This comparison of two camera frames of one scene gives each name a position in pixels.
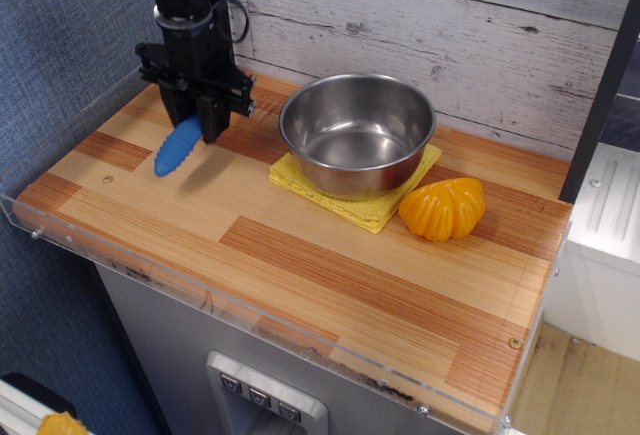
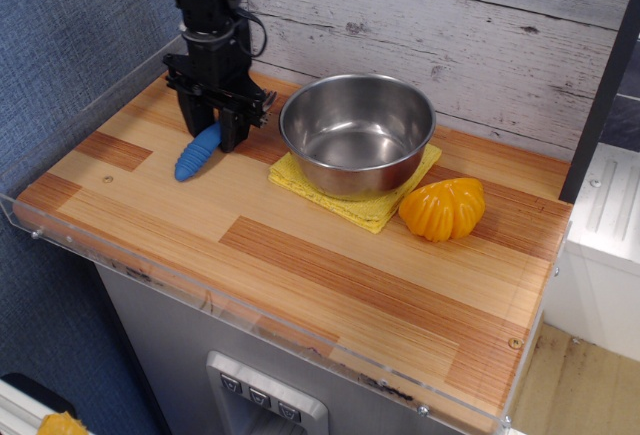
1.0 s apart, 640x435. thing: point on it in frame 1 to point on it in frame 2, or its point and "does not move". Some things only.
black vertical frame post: x=592 y=130 does not move
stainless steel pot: x=356 y=136 does not move
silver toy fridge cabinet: x=205 y=368 does not move
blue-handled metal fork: x=179 y=146 to x=206 y=143
